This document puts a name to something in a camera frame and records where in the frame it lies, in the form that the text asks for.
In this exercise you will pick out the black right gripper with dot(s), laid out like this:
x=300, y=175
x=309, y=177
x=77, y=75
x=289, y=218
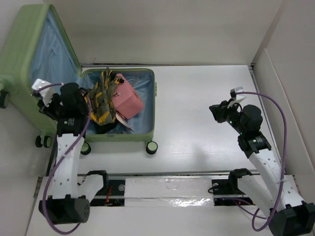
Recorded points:
x=219, y=110

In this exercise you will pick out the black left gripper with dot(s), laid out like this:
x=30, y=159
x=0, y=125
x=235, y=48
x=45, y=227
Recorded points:
x=49, y=109

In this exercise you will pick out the camouflage clothing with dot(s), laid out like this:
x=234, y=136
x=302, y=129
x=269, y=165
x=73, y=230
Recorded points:
x=101, y=97

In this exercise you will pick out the black pouch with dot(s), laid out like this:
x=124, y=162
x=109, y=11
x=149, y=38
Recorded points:
x=105, y=127

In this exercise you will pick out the green hard-shell suitcase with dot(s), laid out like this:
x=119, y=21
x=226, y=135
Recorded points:
x=37, y=47

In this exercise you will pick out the clear packet with red label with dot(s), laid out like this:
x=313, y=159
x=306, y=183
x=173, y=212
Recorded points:
x=122, y=120

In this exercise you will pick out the pink box with handle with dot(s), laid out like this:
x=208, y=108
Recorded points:
x=126, y=99

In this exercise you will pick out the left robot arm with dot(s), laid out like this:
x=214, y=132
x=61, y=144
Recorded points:
x=64, y=200

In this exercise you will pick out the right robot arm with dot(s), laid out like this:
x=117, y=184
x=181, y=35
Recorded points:
x=287, y=213

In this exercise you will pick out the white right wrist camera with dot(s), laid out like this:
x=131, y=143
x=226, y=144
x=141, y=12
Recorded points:
x=236, y=96

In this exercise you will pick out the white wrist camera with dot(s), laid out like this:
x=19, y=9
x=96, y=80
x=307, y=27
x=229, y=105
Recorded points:
x=236, y=96
x=44, y=90

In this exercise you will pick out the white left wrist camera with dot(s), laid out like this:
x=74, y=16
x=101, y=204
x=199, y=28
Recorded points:
x=44, y=90

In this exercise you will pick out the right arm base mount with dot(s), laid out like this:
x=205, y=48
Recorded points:
x=225, y=195

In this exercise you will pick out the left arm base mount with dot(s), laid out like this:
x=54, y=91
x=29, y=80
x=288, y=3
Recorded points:
x=114, y=196

